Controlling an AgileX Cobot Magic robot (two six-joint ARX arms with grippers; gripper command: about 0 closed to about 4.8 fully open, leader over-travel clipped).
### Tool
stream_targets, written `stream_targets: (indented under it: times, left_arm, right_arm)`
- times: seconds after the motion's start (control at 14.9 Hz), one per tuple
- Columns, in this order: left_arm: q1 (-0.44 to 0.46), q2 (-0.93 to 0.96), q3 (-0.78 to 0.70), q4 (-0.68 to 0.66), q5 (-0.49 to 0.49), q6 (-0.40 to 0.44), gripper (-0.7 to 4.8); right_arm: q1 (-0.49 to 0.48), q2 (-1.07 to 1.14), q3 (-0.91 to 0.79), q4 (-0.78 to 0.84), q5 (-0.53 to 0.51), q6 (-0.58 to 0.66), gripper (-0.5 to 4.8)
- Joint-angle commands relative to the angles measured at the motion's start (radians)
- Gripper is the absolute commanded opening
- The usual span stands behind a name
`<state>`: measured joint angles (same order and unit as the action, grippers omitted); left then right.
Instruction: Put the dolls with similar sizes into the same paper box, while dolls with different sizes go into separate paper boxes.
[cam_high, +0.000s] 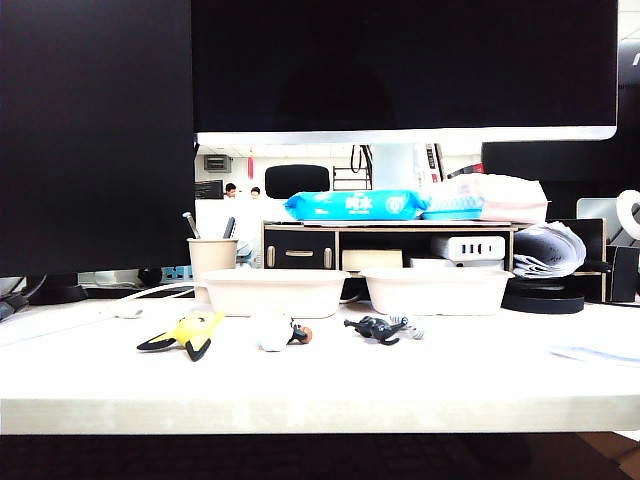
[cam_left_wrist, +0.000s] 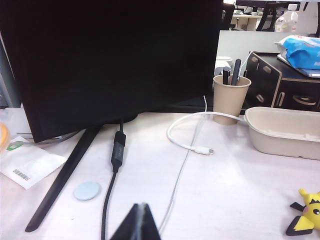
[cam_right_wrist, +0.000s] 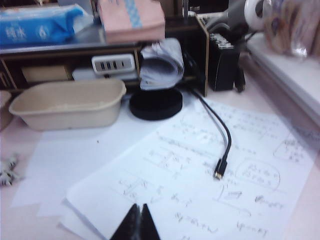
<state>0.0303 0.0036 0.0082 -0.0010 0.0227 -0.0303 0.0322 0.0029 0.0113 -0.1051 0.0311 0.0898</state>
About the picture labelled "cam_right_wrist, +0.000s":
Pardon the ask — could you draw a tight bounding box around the clear plastic snack bag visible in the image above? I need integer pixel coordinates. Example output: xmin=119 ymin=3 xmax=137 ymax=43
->
xmin=264 ymin=0 xmax=320 ymax=60

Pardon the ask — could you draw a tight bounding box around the white ledge board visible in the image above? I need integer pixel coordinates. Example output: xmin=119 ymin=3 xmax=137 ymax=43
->
xmin=245 ymin=32 xmax=320 ymax=127

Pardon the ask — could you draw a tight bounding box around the white USB charger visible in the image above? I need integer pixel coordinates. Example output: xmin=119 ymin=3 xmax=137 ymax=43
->
xmin=91 ymin=53 xmax=136 ymax=76

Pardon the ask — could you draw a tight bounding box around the rolled paper bundle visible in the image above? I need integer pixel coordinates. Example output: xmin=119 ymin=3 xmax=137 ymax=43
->
xmin=138 ymin=37 xmax=186 ymax=92

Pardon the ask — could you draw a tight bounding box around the black round base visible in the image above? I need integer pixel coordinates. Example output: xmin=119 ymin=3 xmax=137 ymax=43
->
xmin=128 ymin=87 xmax=184 ymax=122

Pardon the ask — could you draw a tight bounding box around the flat white box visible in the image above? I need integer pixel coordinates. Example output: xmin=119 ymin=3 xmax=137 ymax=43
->
xmin=71 ymin=69 xmax=139 ymax=82

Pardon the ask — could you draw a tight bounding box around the beige paper box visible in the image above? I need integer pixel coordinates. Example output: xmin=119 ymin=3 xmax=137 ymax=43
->
xmin=8 ymin=78 xmax=127 ymax=131

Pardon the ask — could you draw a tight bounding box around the blank white paper sheet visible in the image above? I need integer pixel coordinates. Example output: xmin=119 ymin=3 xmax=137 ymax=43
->
xmin=11 ymin=119 xmax=176 ymax=219

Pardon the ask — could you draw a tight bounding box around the handwritten paper sheet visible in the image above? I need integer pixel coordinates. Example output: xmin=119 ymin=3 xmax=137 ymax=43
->
xmin=65 ymin=99 xmax=315 ymax=240

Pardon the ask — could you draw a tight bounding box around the black box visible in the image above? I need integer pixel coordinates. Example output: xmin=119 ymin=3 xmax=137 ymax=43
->
xmin=208 ymin=31 xmax=241 ymax=92

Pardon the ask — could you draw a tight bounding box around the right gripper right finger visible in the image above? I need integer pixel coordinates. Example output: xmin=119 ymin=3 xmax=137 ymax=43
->
xmin=141 ymin=203 xmax=161 ymax=240

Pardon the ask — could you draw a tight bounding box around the beige cardboard box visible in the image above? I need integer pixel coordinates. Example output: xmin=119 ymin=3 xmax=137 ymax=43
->
xmin=20 ymin=65 xmax=71 ymax=83

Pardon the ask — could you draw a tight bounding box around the blue wet wipes pack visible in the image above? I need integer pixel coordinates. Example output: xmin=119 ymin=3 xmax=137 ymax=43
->
xmin=0 ymin=3 xmax=88 ymax=50

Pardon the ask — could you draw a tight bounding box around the black cable with gold plug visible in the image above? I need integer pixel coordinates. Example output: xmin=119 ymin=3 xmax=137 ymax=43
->
xmin=184 ymin=49 xmax=233 ymax=181

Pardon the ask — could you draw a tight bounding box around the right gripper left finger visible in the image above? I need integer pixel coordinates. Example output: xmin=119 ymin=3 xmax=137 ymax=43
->
xmin=109 ymin=203 xmax=141 ymax=240

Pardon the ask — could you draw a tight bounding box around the black wooden desk shelf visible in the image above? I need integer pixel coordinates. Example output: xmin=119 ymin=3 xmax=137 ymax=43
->
xmin=0 ymin=11 xmax=210 ymax=98

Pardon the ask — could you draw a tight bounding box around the grey white round device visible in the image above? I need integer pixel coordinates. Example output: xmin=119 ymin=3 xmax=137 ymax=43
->
xmin=204 ymin=0 xmax=274 ymax=35

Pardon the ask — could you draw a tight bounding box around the pink tissue pack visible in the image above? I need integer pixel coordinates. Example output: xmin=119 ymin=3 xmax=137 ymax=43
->
xmin=97 ymin=0 xmax=166 ymax=44

